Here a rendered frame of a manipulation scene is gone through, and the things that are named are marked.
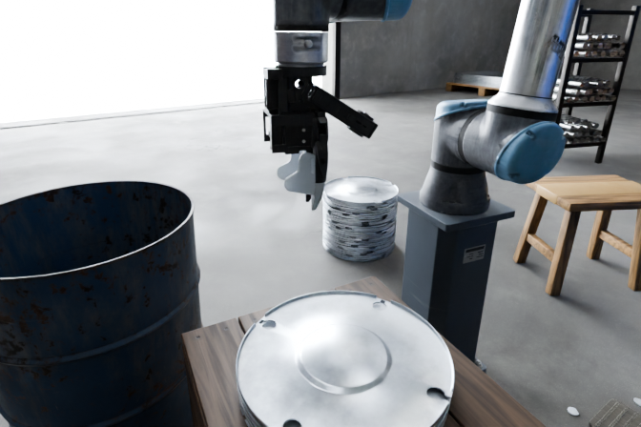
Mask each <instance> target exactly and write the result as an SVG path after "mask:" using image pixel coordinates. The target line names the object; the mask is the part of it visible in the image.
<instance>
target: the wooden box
mask: <svg viewBox="0 0 641 427"><path fill-rule="evenodd" d="M326 291H355V292H363V293H368V294H372V295H376V296H377V298H379V299H383V300H386V301H388V302H391V300H393V301H396V302H398V303H400V304H402V305H404V306H405V307H407V308H409V309H410V310H412V309H411V308H410V307H409V306H408V305H406V304H405V303H404V302H403V301H402V300H401V299H400V298H398V297H397V296H396V295H395V294H394V293H393V292H391V291H390V290H389V289H388V288H387V287H386V286H385V285H383V284H382V283H381V282H380V281H379V279H378V278H376V277H375V276H371V277H368V278H365V279H362V280H359V281H355V282H352V283H349V284H345V285H342V286H340V287H336V288H335V290H334V289H330V290H326ZM276 306H278V305H276ZM276 306H273V307H270V308H266V309H263V310H260V311H256V312H253V313H251V314H247V315H242V316H239V317H238V320H237V319H236V318H232V319H228V320H225V321H222V322H219V323H216V324H213V325H209V326H206V327H203V328H199V329H196V330H193V331H190V332H187V333H184V334H181V338H182V343H183V346H182V351H183V357H184V364H185V370H186V377H187V383H188V390H189V396H190V402H191V409H192V416H193V423H194V427H248V426H247V424H246V421H245V419H246V417H245V416H244V415H243V414H242V412H241V409H240V405H239V398H238V386H237V375H236V361H237V355H238V348H239V346H240V343H241V341H242V340H243V338H244V336H245V335H246V333H247V332H248V330H249V329H250V328H251V326H252V325H253V324H254V323H256V324H257V323H258V322H259V321H260V320H261V319H262V318H263V317H265V313H267V312H268V311H269V310H271V309H272V308H274V307H276ZM412 311H413V310H412ZM438 333H439V332H438ZM439 335H440V336H441V337H442V339H443V340H444V342H445V344H446V346H447V348H448V350H449V352H450V354H451V357H452V360H453V365H454V372H455V381H454V389H453V393H452V397H451V402H450V406H449V410H448V414H447V417H446V421H445V425H444V427H546V426H545V425H544V424H543V423H542V422H541V421H540V420H539V419H537V418H536V417H535V416H534V415H533V414H532V413H530V412H529V411H528V410H527V409H526V408H525V407H524V406H522V405H521V404H520V403H519V402H518V401H517V400H516V399H514V398H513V397H512V396H511V395H510V394H509V393H507V392H506V391H505V390H504V389H503V388H502V387H501V386H499V385H498V384H497V383H496V382H495V381H494V380H493V379H491V378H490V377H489V376H488V375H487V374H486V373H484V372H483V371H482V370H481V369H480V368H479V367H478V366H476V365H475V364H474V363H473V362H472V361H471V360H470V359H468V358H467V357H466V356H465V355H464V354H463V353H461V352H460V351H459V350H458V349H457V348H456V347H455V346H453V345H452V344H451V343H450V342H449V341H448V340H447V339H446V338H444V337H443V336H442V335H441V334H440V333H439Z"/></svg>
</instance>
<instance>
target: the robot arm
mask: <svg viewBox="0 0 641 427"><path fill-rule="evenodd" d="M272 1H273V44H274V61H275V62H276V63H279V64H278V65H276V66H275V67H263V89H264V108H262V112H263V137H264V142H267V141H270V150H271V151H272V153H285V154H291V159H290V161H289V162H287V163H285V164H284V165H282V166H280V167H279V168H278V171H277V175H278V177H279V178H280V179H282V180H284V187H285V189H286V190H287V191H289V192H293V193H304V196H305V202H309V201H310V199H311V210H312V211H314V210H316V209H317V207H318V206H319V204H320V202H321V198H322V195H323V191H324V186H325V181H326V176H327V168H328V144H327V143H328V120H327V117H326V115H325V114H326V113H329V114H330V115H332V116H333V117H335V118H337V119H338V120H340V121H341V122H342V123H344V124H345V125H347V126H348V127H347V129H349V130H350V131H351V132H352V133H353V134H355V135H358V136H360V137H364V136H365V137H367V138H368V139H370V138H371V136H372V135H373V133H374V132H375V130H376V129H377V128H378V126H379V125H378V124H376V123H375V122H374V121H373V120H374V118H372V117H371V116H369V114H368V113H367V112H362V111H360V110H358V111H356V110H354V109H353V108H351V107H349V106H348V105H346V104H345V103H343V102H342V101H340V99H338V98H336V97H335V96H333V95H332V94H330V93H329V92H327V91H325V90H324V89H323V88H321V87H319V86H317V85H316V84H314V83H313V82H312V77H316V76H325V75H326V68H327V66H326V65H323V63H326V62H327V61H328V32H297V31H329V24H331V23H335V22H349V21H381V22H384V21H393V20H399V19H401V18H403V17H404V16H405V15H406V14H407V12H408V10H409V8H410V6H411V3H412V0H272ZM579 2H580V0H522V2H521V6H520V9H519V13H518V17H517V21H516V25H515V29H514V33H513V37H512V41H511V45H510V49H509V53H508V57H507V63H506V68H505V72H504V76H503V80H502V84H501V88H500V91H499V92H498V94H496V95H495V96H494V97H492V98H491V99H469V100H450V101H444V102H441V103H440V104H439V105H438V106H437V110H436V116H435V118H434V122H435V124H434V133H433V144H432V154H431V163H430V169H429V172H428V174H427V176H426V179H425V181H424V184H423V185H422V187H421V190H420V202H421V203H422V204H423V205H424V206H425V207H427V208H428V209H430V210H433V211H435V212H438V213H442V214H452V215H475V214H482V213H484V212H486V211H487V210H488V208H489V203H490V194H489V192H488V186H487V181H486V172H488V173H491V174H494V175H496V176H497V177H499V178H500V179H503V180H507V181H511V182H514V183H517V184H529V183H533V182H535V181H538V180H540V179H541V178H543V177H544V176H545V175H546V174H547V173H549V172H550V171H551V170H552V169H553V168H554V167H555V166H556V164H557V163H558V161H559V160H560V158H561V156H562V154H563V151H564V148H565V144H566V138H565V137H564V136H563V135H564V131H563V129H562V128H561V127H560V126H559V125H558V124H556V123H555V122H556V118H557V114H558V109H557V108H556V107H555V105H554V104H553V102H552V96H553V93H554V90H555V86H556V83H557V79H558V75H559V72H560V69H561V66H562V62H563V59H564V55H565V52H566V48H567V45H568V41H569V36H570V33H571V29H572V26H573V22H574V19H575V15H576V12H577V9H578V5H579ZM298 80H299V81H298ZM297 81H298V82H297ZM296 82H297V84H298V85H297V86H296ZM265 117H269V118H270V131H268V134H266V118H265Z"/></svg>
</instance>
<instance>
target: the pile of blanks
mask: <svg viewBox="0 0 641 427"><path fill-rule="evenodd" d="M322 200H323V207H322V210H323V235H322V242H323V247H324V249H325V250H326V251H327V252H328V253H332V254H331V255H333V256H335V257H338V258H341V259H344V260H349V261H358V262H366V261H374V260H379V259H381V257H382V258H384V257H386V256H388V255H390V254H391V253H392V252H393V250H394V247H395V235H396V227H397V225H396V223H397V210H398V201H397V196H396V197H395V198H393V199H391V200H389V201H386V202H383V203H379V202H378V203H377V204H351V203H345V202H340V201H338V200H335V199H332V198H330V197H329V196H327V195H326V194H325V193H324V192H323V199H322Z"/></svg>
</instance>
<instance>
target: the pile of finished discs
mask: <svg viewBox="0 0 641 427"><path fill-rule="evenodd" d="M385 301H386V300H383V299H382V300H381V302H380V303H375V304H373V308H374V309H376V310H379V311H382V310H385V309H386V306H385V305H384V302H385ZM258 323H260V324H262V326H261V327H262V328H263V329H265V330H272V329H274V328H275V327H276V326H277V324H276V322H273V321H267V322H264V321H262V320H260V321H259V322H258ZM426 393H427V396H428V397H429V398H430V399H432V400H434V401H443V400H446V401H448V402H449V404H448V407H447V409H446V411H445V413H444V415H443V416H442V417H441V419H440V420H439V421H438V422H437V423H436V425H435V426H434V427H444V425H445V421H446V417H447V414H448V410H449V406H450V402H451V398H449V397H446V396H445V393H444V392H443V391H442V390H440V389H437V388H430V389H428V390H427V392H426ZM238 398H239V405H240V409H241V412H242V414H243V415H244V416H245V417H246V419H245V421H246V424H247V426H248V427H264V426H262V425H261V424H260V423H259V422H258V420H257V419H256V418H255V417H254V416H253V415H252V413H251V412H250V411H249V409H248V408H247V406H246V404H245V403H244V401H243V399H242V397H241V394H240V392H239V389H238ZM282 427H302V426H301V424H300V423H299V422H298V421H296V420H289V421H287V422H285V423H284V424H283V426H282Z"/></svg>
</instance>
